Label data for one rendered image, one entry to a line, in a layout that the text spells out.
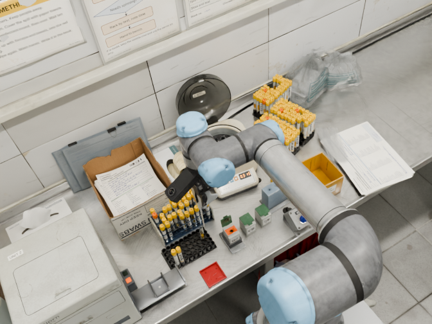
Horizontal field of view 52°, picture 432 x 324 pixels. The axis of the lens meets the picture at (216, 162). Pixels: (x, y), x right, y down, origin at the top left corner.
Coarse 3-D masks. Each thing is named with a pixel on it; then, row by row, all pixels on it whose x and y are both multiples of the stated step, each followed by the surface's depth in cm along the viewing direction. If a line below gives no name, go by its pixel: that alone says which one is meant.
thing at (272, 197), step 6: (270, 186) 155; (276, 186) 155; (264, 192) 154; (270, 192) 153; (276, 192) 154; (264, 198) 157; (270, 198) 154; (276, 198) 157; (282, 198) 159; (270, 204) 157; (276, 204) 160; (282, 204) 160; (270, 210) 159; (276, 210) 160
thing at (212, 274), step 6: (210, 264) 148; (216, 264) 149; (204, 270) 148; (210, 270) 148; (216, 270) 147; (204, 276) 146; (210, 276) 146; (216, 276) 146; (222, 276) 146; (210, 282) 145; (216, 282) 144
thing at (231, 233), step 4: (232, 224) 149; (224, 228) 149; (228, 228) 148; (232, 228) 148; (236, 228) 148; (224, 232) 149; (228, 232) 148; (232, 232) 147; (236, 232) 148; (224, 236) 152; (228, 236) 147; (232, 236) 147; (236, 236) 148; (228, 240) 149; (232, 240) 148; (236, 240) 150
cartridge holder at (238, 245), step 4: (220, 236) 154; (224, 240) 153; (240, 240) 151; (228, 244) 150; (232, 244) 149; (236, 244) 151; (240, 244) 151; (244, 244) 151; (228, 248) 151; (232, 248) 151; (236, 248) 150; (240, 248) 150; (232, 252) 150; (236, 252) 151
